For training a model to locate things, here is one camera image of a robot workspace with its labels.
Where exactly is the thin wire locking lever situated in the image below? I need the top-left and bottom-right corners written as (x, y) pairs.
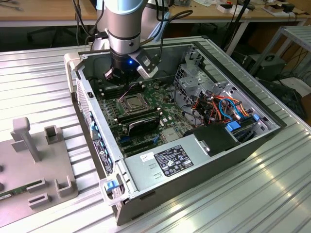
top-left (118, 83), bottom-right (137, 100)

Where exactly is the silver-topped CPU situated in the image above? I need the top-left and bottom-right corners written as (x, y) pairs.
top-left (126, 96), bottom-right (143, 109)

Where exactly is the metal socket cover frame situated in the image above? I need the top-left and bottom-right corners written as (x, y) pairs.
top-left (118, 94), bottom-right (147, 115)

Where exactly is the black empty RAM slot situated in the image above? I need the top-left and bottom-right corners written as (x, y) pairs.
top-left (101, 86), bottom-right (145, 100)
top-left (98, 82), bottom-right (144, 94)

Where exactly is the black installed RAM stick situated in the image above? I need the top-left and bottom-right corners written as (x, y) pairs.
top-left (113, 106), bottom-right (162, 121)
top-left (116, 110), bottom-right (163, 124)

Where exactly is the black graphics card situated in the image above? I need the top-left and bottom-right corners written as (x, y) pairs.
top-left (126, 116), bottom-right (161, 137)

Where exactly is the silver metal drive cage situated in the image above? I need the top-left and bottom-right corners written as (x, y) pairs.
top-left (173, 45), bottom-right (216, 99)

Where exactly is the green motherboard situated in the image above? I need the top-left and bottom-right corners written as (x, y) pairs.
top-left (93, 77), bottom-right (196, 158)

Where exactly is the black office chair base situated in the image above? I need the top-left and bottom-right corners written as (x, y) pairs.
top-left (26, 24), bottom-right (73, 48)

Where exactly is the black expansion slot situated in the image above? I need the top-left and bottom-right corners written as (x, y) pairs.
top-left (120, 138), bottom-right (156, 149)
top-left (123, 144), bottom-right (157, 156)

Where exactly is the silver chipset heatsink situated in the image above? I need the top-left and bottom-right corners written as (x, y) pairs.
top-left (161, 128), bottom-right (181, 143)

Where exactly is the light wooden desk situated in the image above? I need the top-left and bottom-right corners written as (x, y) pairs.
top-left (0, 0), bottom-right (98, 28)
top-left (170, 0), bottom-right (310, 58)

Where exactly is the silver power supply unit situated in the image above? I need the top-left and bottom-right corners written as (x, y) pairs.
top-left (123, 134), bottom-right (210, 193)

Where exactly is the white cardboard box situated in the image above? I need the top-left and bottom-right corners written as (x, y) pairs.
top-left (217, 2), bottom-right (250, 15)

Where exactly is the black plastic drive cover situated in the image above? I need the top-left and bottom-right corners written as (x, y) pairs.
top-left (182, 122), bottom-right (242, 158)

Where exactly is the blue case latch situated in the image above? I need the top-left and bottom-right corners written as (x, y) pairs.
top-left (104, 181), bottom-right (119, 193)

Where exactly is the blue disk carrier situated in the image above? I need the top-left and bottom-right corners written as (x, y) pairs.
top-left (225, 121), bottom-right (260, 144)

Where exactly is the open grey PC case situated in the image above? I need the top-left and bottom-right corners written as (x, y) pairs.
top-left (63, 41), bottom-right (288, 226)

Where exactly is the grey parts rack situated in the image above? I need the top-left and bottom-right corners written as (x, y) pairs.
top-left (0, 116), bottom-right (80, 222)

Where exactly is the brown cardboard piece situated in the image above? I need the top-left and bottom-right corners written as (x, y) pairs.
top-left (263, 4), bottom-right (286, 17)

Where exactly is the green RAM stick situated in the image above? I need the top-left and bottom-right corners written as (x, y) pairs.
top-left (0, 179), bottom-right (42, 201)

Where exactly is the black bag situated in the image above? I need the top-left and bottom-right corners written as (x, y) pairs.
top-left (259, 80), bottom-right (307, 119)

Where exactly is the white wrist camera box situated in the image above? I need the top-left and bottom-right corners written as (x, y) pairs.
top-left (135, 63), bottom-right (159, 80)

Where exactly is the thick black camera cable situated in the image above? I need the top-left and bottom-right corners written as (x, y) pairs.
top-left (154, 9), bottom-right (194, 59)

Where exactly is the pale grey case handle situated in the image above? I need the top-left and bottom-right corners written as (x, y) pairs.
top-left (98, 178), bottom-right (128, 207)
top-left (63, 53), bottom-right (85, 94)

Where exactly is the black looped wire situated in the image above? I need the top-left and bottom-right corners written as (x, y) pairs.
top-left (173, 82), bottom-right (205, 126)

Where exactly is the thin cable with plug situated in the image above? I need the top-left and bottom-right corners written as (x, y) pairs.
top-left (72, 0), bottom-right (99, 39)

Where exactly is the orange power wire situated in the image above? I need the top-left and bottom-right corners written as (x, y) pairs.
top-left (191, 96), bottom-right (252, 126)

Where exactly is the blue data wire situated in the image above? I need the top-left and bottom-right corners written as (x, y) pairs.
top-left (218, 97), bottom-right (243, 121)

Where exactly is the black box with handle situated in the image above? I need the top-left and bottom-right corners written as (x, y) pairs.
top-left (252, 54), bottom-right (288, 82)

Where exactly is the grey metal frame shelf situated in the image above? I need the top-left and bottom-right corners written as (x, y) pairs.
top-left (249, 25), bottom-right (311, 81)

